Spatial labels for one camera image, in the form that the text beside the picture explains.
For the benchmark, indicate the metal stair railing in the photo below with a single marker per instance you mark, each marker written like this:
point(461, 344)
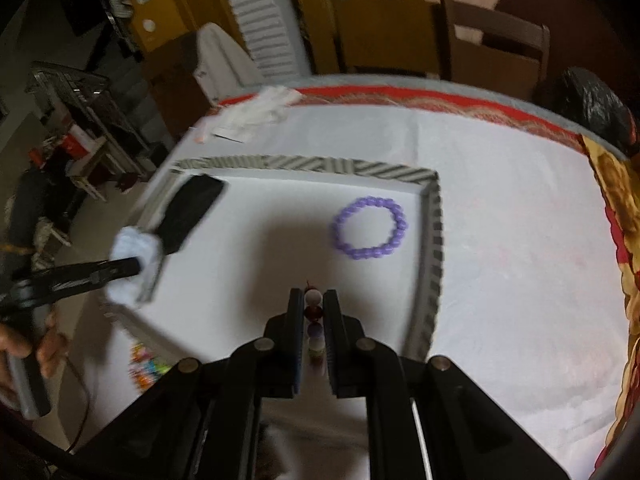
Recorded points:
point(85, 95)

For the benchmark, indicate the person's left hand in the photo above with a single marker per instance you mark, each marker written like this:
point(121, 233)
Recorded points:
point(51, 347)

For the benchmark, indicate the black plastic bag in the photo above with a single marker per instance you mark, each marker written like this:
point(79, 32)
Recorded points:
point(585, 105)

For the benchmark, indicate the white louvre door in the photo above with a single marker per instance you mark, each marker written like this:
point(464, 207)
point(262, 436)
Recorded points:
point(260, 10)

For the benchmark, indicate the white jacket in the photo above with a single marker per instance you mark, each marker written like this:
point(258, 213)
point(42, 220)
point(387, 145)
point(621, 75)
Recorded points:
point(225, 60)

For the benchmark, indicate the dark slippers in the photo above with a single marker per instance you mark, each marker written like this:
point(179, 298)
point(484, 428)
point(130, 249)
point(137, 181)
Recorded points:
point(127, 182)

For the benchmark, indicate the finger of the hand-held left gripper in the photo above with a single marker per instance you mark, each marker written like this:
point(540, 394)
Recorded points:
point(85, 275)

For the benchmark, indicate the white scrunchie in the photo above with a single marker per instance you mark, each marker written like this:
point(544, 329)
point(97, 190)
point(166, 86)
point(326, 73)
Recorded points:
point(132, 245)

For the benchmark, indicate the black hair clip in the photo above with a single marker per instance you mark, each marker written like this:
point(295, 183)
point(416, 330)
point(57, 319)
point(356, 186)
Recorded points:
point(192, 210)

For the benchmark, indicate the striped cardboard tray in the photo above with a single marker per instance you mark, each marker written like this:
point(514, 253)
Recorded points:
point(280, 210)

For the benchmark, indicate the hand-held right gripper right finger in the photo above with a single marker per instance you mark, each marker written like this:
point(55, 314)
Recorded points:
point(331, 325)

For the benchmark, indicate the red box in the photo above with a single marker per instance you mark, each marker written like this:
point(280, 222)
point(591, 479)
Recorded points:
point(75, 142)

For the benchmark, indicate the red patterned cloth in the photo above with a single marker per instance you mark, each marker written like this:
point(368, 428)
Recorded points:
point(450, 107)

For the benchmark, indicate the round wooden table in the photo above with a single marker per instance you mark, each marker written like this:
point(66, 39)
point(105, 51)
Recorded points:
point(565, 5)

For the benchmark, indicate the floral patterned blanket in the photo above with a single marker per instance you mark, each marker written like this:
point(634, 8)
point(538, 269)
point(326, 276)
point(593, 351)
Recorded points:
point(620, 220)

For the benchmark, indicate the yellow wooden chair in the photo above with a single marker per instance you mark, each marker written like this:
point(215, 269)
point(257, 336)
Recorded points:
point(385, 30)

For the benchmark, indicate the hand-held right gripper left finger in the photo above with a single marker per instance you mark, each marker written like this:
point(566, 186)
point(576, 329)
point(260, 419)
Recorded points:
point(298, 325)

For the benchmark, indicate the brown wooden chair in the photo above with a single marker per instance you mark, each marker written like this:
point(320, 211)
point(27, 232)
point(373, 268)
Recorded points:
point(495, 35)

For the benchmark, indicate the round white wall fitting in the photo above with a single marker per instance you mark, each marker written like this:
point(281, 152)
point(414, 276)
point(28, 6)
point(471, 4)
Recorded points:
point(148, 25)

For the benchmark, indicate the small wooden side table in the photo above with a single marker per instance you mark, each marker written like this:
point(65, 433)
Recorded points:
point(95, 160)

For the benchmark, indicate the white cotton gloves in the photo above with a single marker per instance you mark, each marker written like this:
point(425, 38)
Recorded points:
point(250, 110)

